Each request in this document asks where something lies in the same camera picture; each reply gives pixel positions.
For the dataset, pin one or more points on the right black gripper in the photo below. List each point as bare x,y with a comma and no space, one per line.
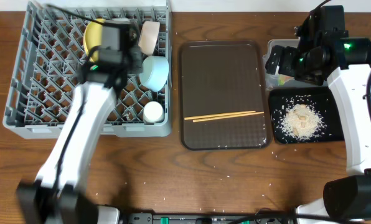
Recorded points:
287,54

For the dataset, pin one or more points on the white paper cup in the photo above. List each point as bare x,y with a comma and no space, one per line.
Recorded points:
153,113

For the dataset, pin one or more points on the light blue bowl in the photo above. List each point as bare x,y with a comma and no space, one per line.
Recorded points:
155,73

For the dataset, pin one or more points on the yellow plate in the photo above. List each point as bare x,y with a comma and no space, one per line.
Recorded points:
92,36

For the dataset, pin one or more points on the wooden chopstick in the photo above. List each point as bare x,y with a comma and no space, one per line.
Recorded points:
216,115
226,117

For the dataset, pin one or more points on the clear plastic waste bin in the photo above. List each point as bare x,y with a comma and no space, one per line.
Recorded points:
272,80

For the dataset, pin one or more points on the wrapper waste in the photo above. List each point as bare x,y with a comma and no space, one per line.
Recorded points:
282,79

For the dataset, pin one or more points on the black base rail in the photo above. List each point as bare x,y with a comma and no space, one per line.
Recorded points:
255,218

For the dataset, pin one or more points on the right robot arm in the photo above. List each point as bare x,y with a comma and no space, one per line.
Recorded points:
350,84

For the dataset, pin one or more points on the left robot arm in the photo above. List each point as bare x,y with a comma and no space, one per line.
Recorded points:
58,192

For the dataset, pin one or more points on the dark brown serving tray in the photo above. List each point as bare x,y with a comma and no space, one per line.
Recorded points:
222,77

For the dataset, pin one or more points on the black waste tray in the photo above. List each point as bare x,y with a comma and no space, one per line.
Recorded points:
325,103

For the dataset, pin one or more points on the white pink-rimmed bowl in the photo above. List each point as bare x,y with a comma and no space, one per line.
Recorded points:
148,37

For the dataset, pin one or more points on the grey plastic dish rack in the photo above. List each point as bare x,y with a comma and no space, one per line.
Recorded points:
49,53

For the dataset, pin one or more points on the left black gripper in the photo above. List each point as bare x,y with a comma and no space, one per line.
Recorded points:
135,58

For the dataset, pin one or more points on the rice and food scraps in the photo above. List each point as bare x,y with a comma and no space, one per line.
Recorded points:
296,119

